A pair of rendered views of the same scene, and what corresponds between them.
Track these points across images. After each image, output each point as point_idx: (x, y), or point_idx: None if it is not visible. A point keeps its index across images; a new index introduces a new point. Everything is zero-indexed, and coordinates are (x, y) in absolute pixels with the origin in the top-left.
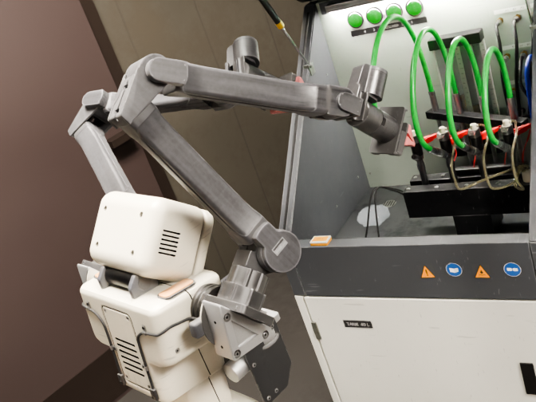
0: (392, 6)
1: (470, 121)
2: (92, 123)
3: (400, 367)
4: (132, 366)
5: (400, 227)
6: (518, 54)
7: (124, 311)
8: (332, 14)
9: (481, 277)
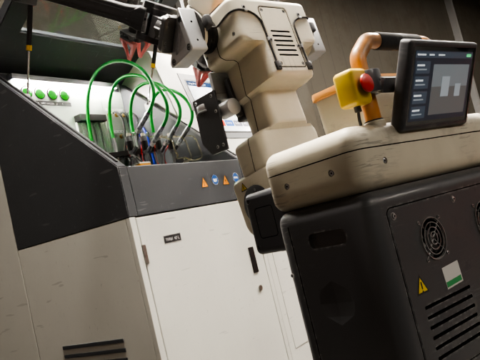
0: (52, 89)
1: (128, 153)
2: None
3: (198, 276)
4: (286, 51)
5: None
6: (118, 136)
7: (281, 6)
8: None
9: (226, 183)
